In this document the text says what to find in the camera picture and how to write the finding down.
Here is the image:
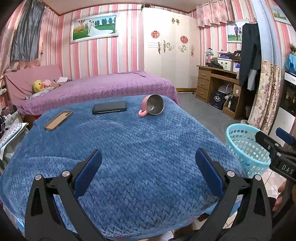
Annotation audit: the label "grey hanging cloth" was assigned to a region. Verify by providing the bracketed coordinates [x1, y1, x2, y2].
[11, 1, 45, 62]

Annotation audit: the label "blue quilted blanket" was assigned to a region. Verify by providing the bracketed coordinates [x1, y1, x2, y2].
[1, 96, 246, 239]

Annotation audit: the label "white wardrobe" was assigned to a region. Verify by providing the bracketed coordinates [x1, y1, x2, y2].
[139, 8, 201, 89]

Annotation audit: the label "desk lamp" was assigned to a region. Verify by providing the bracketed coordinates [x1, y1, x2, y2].
[205, 48, 214, 65]

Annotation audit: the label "floral curtain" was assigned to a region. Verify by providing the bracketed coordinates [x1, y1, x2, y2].
[249, 60, 281, 133]

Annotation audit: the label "purple dotted bed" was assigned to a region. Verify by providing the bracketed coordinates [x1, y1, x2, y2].
[16, 71, 179, 115]

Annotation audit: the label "yellow duck plush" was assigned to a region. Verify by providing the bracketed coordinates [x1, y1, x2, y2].
[33, 80, 44, 93]

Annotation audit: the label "black phone case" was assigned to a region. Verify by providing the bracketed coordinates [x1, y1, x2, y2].
[92, 101, 126, 114]

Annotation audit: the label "black box under desk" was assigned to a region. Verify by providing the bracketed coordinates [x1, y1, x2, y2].
[210, 90, 227, 110]

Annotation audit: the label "pink steel-lined mug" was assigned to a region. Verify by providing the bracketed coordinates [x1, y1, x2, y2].
[138, 94, 164, 117]

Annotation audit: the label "wooden desk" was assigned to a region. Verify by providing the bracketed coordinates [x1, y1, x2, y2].
[196, 66, 244, 120]

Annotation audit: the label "cyan plastic basket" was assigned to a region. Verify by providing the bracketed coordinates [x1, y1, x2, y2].
[225, 123, 271, 178]

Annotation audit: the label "dark hanging clothes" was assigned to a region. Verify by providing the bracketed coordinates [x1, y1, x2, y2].
[238, 22, 262, 92]

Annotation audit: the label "wedding photo frame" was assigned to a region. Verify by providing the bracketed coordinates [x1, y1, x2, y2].
[70, 13, 118, 44]

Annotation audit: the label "right hand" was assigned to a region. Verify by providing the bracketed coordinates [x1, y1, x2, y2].
[272, 181, 287, 212]

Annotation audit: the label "pink sofa headboard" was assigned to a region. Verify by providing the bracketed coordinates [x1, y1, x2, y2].
[4, 65, 62, 105]

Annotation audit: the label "white perforated rack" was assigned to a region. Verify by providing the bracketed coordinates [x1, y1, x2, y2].
[1, 123, 29, 161]

